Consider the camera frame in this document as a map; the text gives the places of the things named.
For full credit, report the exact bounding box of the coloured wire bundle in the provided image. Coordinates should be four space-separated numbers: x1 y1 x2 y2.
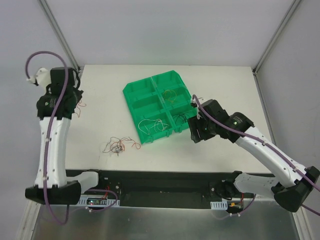
103 136 142 156

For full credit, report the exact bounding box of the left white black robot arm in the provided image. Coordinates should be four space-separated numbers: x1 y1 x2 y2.
25 67 106 205

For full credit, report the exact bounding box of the white cable duct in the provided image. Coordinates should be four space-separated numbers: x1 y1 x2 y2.
76 197 120 208
210 200 228 211

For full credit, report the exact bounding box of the left white cable duct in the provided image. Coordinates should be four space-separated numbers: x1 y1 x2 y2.
76 197 120 208

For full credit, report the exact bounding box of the green plastic bin column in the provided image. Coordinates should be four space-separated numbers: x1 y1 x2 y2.
122 77 173 144
151 70 197 133

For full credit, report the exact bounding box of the white wire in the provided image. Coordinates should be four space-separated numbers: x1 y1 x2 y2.
137 118 170 136

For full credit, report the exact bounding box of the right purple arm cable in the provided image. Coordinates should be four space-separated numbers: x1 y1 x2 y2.
191 94 320 216

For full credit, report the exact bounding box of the right white cable duct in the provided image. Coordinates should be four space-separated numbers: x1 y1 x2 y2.
210 200 228 211

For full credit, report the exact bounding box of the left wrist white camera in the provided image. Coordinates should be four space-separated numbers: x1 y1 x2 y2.
26 67 52 90

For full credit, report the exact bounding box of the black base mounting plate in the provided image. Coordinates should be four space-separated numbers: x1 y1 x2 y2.
64 169 253 208

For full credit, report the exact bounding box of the green plastic bin left column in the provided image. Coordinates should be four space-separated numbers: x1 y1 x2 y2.
122 77 173 144

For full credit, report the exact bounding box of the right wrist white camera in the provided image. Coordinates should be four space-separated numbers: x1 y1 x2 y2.
190 97 202 120

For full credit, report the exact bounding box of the green plastic bin right column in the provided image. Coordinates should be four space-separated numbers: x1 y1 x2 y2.
151 70 197 133

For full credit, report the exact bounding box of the wrist white camera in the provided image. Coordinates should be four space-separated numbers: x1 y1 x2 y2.
26 67 52 90
190 97 202 120

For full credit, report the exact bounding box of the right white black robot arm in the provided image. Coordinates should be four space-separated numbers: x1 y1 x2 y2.
188 95 320 213

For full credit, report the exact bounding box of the orange wire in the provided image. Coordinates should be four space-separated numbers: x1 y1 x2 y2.
163 89 179 104

